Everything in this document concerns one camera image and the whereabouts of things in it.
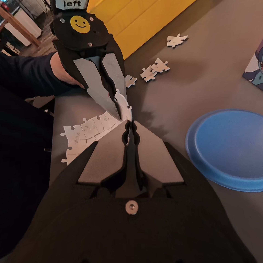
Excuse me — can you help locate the person's left hand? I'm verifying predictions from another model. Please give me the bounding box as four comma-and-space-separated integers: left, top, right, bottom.
50, 52, 85, 89

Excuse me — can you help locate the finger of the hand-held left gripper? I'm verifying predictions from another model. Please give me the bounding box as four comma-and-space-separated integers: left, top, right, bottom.
73, 58, 122, 120
102, 52, 127, 99

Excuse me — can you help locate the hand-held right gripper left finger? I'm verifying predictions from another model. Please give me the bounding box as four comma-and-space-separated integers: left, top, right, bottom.
78, 120, 132, 194

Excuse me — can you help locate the white cabinet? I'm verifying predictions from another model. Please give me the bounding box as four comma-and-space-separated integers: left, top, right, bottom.
5, 9, 42, 46

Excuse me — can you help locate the white assembled puzzle ball section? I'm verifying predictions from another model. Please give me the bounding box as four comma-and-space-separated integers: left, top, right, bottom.
61, 89, 133, 166

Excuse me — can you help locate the yellow plastic bin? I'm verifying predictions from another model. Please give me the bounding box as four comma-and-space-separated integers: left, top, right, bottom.
86, 0, 196, 60

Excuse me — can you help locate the printed cardboard puzzle box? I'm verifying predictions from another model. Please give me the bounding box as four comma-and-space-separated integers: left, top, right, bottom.
242, 39, 263, 91

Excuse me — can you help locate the person's left forearm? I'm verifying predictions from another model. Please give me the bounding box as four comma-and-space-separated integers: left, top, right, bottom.
0, 51, 78, 98

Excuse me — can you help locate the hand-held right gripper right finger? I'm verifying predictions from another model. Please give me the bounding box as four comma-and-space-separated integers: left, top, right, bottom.
132, 121, 185, 192

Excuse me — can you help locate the blue round plastic stand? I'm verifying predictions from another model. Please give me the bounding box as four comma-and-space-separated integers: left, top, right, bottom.
185, 109, 263, 192

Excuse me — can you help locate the wooden beam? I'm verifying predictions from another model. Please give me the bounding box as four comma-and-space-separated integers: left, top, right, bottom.
0, 6, 41, 46

